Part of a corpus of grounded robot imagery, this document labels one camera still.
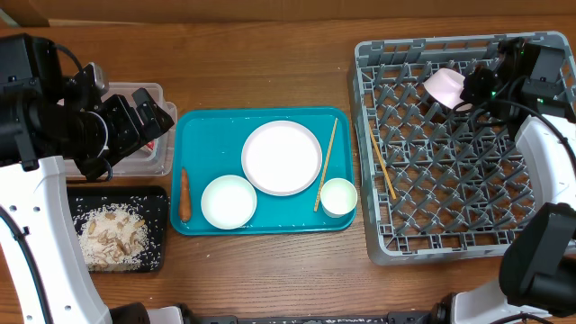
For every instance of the grey dishwasher rack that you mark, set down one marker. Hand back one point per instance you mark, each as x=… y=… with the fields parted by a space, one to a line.
x=463 y=189

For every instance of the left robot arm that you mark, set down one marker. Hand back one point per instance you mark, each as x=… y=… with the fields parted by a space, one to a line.
x=46 y=119

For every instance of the red snack wrapper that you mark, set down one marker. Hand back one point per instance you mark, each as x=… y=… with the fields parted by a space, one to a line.
x=149 y=147

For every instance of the rice and food scraps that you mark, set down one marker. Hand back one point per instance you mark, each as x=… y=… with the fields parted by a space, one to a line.
x=112 y=236

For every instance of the clear plastic bin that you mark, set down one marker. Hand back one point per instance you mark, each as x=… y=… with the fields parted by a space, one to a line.
x=145 y=162

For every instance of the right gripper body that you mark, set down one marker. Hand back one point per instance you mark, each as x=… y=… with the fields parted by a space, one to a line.
x=481 y=85

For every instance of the white bowl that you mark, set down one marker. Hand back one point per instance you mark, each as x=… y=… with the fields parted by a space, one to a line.
x=229 y=202

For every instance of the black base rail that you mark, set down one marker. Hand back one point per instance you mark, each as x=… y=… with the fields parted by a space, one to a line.
x=395 y=317

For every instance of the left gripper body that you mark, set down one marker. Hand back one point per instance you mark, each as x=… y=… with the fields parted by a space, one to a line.
x=100 y=138

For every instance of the wooden chopstick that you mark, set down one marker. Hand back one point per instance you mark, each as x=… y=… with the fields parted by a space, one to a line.
x=326 y=164
x=379 y=153

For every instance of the large pink plate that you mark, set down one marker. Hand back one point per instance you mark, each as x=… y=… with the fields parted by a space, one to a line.
x=281 y=158

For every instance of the teal plastic serving tray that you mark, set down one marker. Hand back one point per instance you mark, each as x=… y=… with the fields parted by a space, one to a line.
x=208 y=144

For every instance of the white plastic cup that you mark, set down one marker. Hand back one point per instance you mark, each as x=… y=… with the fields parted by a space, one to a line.
x=338 y=197

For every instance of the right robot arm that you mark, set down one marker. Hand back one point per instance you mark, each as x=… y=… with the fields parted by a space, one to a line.
x=536 y=279

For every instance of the black plastic tray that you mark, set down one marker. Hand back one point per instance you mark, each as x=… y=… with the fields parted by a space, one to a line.
x=153 y=198

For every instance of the orange carrot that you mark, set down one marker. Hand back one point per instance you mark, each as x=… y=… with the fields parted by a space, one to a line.
x=185 y=203

